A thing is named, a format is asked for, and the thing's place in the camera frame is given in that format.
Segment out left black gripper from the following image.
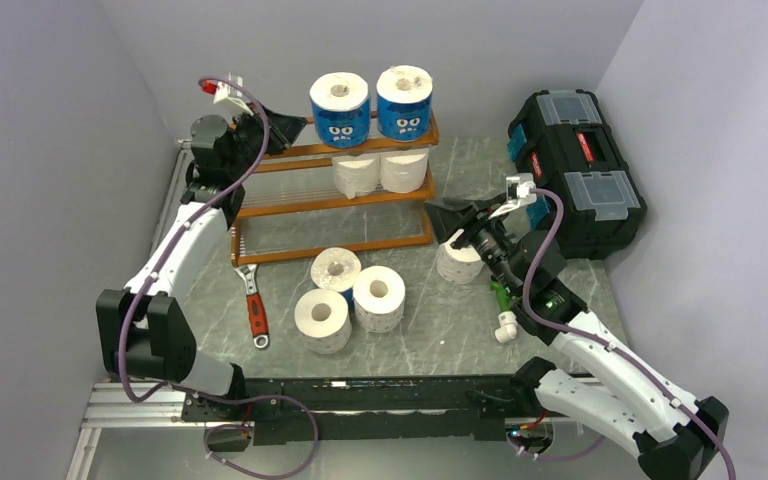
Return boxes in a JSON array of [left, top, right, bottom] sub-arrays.
[[226, 100, 309, 180]]

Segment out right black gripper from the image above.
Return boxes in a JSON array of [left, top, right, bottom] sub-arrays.
[[422, 192, 522, 295]]

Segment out white roll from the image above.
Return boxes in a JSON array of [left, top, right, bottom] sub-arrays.
[[353, 266, 406, 333], [332, 153, 380, 199], [294, 289, 352, 354], [435, 229, 484, 285]]

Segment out blue roll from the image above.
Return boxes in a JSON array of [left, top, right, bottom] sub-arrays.
[[310, 247, 363, 303], [376, 65, 433, 142], [309, 72, 371, 149]]

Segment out white roll sideways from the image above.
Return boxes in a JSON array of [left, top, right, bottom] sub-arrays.
[[379, 147, 430, 193]]

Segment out orange wooden two-tier shelf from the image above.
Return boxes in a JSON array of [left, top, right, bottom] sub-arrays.
[[230, 118, 440, 267]]

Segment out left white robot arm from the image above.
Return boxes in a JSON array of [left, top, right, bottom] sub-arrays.
[[95, 110, 308, 420]]

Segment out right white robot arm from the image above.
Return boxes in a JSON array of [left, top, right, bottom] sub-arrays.
[[423, 197, 737, 479]]

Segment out green and white pipe fitting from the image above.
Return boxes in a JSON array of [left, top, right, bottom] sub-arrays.
[[489, 280, 518, 344]]

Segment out black plastic toolbox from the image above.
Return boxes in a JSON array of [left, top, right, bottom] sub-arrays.
[[508, 89, 648, 260]]

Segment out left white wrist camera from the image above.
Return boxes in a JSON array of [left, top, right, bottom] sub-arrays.
[[200, 80, 254, 117]]

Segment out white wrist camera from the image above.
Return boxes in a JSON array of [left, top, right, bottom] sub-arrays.
[[200, 80, 254, 117], [489, 173, 537, 219]]

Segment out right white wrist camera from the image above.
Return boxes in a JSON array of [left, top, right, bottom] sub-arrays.
[[489, 173, 537, 219]]

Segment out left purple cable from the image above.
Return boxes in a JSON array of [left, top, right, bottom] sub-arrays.
[[116, 76, 320, 480]]

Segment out purple cable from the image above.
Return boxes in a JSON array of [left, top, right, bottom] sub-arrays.
[[519, 187, 738, 480], [116, 76, 320, 480]]

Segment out red handled tool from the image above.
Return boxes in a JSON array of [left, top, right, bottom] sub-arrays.
[[236, 264, 270, 350]]

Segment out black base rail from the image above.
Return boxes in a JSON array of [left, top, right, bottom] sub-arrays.
[[182, 374, 545, 446]]

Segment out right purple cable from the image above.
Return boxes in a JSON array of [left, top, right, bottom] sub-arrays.
[[519, 187, 738, 480]]

